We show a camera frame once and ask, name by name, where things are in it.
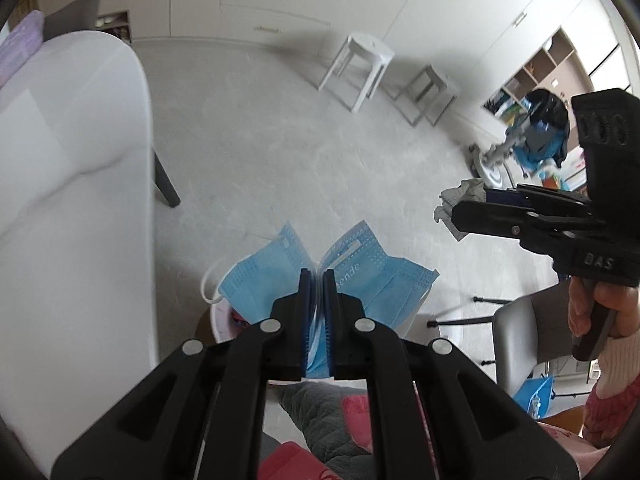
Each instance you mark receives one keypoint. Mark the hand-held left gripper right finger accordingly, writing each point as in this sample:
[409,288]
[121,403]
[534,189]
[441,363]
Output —
[330,325]

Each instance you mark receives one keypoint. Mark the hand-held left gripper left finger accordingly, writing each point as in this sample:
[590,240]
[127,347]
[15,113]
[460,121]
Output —
[303,325]

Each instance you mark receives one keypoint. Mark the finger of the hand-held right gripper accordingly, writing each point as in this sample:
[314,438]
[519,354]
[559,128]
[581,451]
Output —
[492,220]
[500,196]

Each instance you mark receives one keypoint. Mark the blue face mask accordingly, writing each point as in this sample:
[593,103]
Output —
[382,280]

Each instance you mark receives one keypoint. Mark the white trash bin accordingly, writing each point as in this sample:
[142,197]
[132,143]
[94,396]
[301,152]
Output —
[222,325]

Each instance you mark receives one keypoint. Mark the person's right hand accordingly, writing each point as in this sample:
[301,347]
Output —
[625,307]

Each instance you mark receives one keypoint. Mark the white floor fan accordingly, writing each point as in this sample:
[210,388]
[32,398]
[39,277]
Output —
[492,167]

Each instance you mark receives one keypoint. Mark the blue and black bag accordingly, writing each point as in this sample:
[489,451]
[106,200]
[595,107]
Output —
[547,125]

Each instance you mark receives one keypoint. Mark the person's red grey quilted clothing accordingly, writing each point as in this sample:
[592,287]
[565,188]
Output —
[330,425]

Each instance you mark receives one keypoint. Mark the open wooden shelf unit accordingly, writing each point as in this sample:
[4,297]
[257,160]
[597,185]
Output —
[542,67]

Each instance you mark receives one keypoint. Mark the light grey chair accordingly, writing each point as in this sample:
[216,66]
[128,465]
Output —
[530,340]

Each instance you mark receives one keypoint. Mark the white tall cupboard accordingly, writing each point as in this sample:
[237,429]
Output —
[480,15]

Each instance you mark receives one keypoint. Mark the white plastic stool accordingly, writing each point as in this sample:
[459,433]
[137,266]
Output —
[357,67]

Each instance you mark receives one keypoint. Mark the black table leg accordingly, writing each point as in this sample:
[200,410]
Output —
[166,180]

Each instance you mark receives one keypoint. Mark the white drawer cabinet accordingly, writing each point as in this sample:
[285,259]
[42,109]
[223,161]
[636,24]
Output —
[280,0]

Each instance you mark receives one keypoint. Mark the dark grey chair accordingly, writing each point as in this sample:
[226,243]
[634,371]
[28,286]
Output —
[70,15]

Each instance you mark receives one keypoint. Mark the purple tissue pack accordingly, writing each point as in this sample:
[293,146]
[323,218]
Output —
[20,42]

